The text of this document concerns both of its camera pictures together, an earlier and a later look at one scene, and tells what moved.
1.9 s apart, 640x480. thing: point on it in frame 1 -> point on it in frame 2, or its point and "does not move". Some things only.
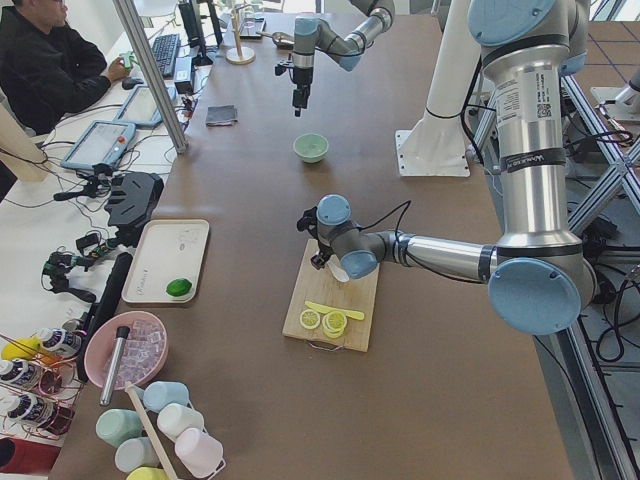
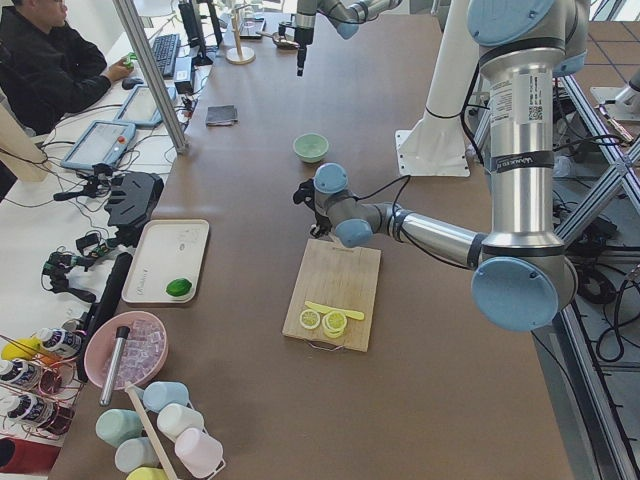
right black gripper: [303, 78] -> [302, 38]
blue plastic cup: [158, 394] does not move
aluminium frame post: [137, 37] does not move
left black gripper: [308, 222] -> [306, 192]
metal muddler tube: [122, 333] does not move
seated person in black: [48, 70] does not move
